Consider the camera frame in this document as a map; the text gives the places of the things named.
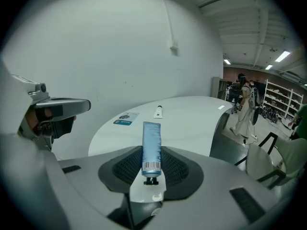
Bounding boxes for white kidney-shaped table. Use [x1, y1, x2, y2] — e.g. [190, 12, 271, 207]
[88, 95, 235, 203]

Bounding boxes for white tube with black cap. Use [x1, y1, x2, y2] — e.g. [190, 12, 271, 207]
[153, 105, 164, 119]

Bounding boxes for card with blue print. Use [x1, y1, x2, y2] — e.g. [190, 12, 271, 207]
[113, 112, 140, 127]

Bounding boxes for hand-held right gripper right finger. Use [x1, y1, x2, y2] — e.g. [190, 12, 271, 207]
[143, 146, 276, 230]

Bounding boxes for grey cabinet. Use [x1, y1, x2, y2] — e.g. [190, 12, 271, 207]
[211, 77, 228, 101]

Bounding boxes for white storage shelf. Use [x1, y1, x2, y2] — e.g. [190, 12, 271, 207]
[262, 79, 305, 122]

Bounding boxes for group of ceiling strip lights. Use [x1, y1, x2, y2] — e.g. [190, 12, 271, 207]
[223, 50, 291, 71]

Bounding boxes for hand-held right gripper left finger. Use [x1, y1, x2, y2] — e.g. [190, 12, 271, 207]
[57, 145, 143, 230]

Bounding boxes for white wall junction box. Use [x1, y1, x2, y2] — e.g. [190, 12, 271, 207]
[169, 43, 180, 57]

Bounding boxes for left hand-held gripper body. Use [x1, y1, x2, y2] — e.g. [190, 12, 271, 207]
[11, 74, 77, 152]

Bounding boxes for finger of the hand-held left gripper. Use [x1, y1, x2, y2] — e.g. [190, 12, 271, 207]
[33, 98, 92, 124]

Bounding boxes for person's left hand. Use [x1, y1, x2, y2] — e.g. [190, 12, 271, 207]
[25, 109, 53, 139]

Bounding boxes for grey upholstered chair black legs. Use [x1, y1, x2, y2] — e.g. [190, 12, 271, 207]
[234, 132, 307, 189]

